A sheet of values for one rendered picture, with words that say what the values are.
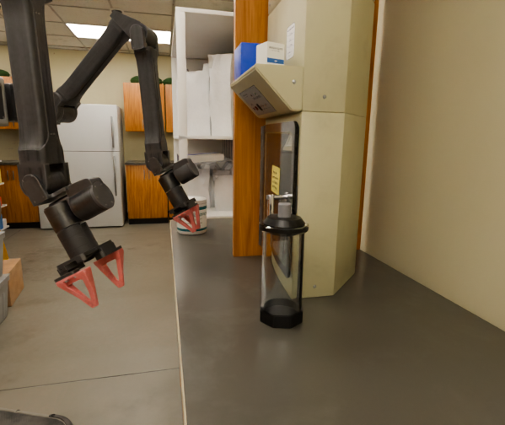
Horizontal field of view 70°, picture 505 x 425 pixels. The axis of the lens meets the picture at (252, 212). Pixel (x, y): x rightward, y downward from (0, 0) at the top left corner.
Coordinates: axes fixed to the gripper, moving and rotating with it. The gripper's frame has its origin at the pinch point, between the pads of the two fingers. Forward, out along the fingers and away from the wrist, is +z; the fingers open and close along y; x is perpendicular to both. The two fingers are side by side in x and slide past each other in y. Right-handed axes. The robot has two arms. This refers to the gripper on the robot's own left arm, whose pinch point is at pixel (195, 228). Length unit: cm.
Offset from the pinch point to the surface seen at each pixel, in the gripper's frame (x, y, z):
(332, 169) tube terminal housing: -48, -20, 2
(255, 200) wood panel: -20.2, 10.1, 1.9
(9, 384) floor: 159, 41, 30
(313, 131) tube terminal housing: -48, -22, -8
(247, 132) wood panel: -28.9, 8.9, -19.2
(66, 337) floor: 160, 89, 30
